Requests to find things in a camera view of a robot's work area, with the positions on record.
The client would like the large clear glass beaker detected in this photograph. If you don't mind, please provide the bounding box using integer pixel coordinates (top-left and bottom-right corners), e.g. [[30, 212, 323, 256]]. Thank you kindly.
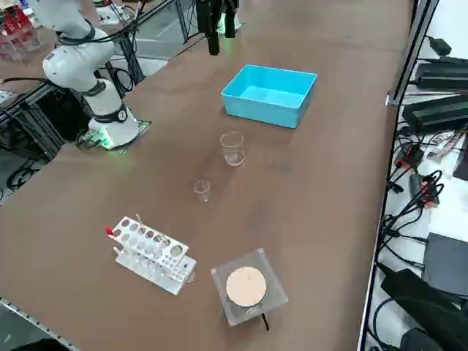
[[219, 131, 245, 168]]

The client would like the small clear glass beaker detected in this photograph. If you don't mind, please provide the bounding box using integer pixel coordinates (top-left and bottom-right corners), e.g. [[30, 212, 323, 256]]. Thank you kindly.
[[193, 179, 212, 204]]

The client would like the white plastic test-tube rack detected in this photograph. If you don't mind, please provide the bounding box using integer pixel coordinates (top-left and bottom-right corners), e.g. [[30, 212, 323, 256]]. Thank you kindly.
[[111, 216, 197, 295]]

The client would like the blue plastic bin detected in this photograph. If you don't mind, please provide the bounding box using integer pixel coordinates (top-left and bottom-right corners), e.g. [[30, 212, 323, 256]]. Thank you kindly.
[[220, 64, 318, 129]]

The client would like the white background device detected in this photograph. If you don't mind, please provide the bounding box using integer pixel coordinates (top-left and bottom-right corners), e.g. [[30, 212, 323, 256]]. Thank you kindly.
[[96, 7, 122, 25]]

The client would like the clear shelf with red packets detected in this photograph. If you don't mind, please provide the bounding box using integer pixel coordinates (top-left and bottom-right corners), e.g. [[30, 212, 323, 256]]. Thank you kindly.
[[0, 7, 42, 61]]

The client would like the small black power adapter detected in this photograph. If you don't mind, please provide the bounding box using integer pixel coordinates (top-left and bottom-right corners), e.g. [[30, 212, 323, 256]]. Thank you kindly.
[[428, 35, 453, 56]]

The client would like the black finned power supply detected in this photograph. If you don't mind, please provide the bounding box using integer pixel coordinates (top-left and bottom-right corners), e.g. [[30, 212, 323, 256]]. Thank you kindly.
[[415, 57, 468, 91], [401, 94, 468, 135]]

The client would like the orange and black connector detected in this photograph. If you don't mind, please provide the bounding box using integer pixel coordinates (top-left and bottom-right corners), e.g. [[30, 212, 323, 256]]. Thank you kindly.
[[408, 173, 442, 208], [394, 143, 426, 170]]

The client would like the dark brown board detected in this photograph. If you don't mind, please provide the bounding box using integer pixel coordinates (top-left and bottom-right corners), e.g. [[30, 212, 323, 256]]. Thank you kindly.
[[453, 138, 468, 180]]

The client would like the dark grey flat box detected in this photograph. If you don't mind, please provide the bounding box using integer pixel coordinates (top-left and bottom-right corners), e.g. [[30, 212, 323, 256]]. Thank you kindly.
[[422, 232, 468, 295]]

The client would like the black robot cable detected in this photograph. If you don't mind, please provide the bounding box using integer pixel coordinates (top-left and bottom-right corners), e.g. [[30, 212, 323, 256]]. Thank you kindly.
[[54, 0, 205, 43]]

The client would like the aluminium frame post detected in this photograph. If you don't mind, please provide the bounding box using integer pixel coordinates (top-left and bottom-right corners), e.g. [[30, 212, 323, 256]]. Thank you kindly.
[[386, 0, 439, 107]]

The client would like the black metal frame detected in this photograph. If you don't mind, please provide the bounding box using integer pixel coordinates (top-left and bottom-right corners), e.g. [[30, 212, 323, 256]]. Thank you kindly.
[[0, 82, 92, 165]]

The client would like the colourful wire bundle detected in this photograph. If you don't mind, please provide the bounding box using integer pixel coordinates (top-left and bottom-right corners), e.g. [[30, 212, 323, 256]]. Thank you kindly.
[[427, 132, 468, 160]]

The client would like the aluminium edge rail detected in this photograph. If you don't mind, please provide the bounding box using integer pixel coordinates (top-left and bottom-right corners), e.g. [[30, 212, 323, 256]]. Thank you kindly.
[[0, 296, 80, 351]]

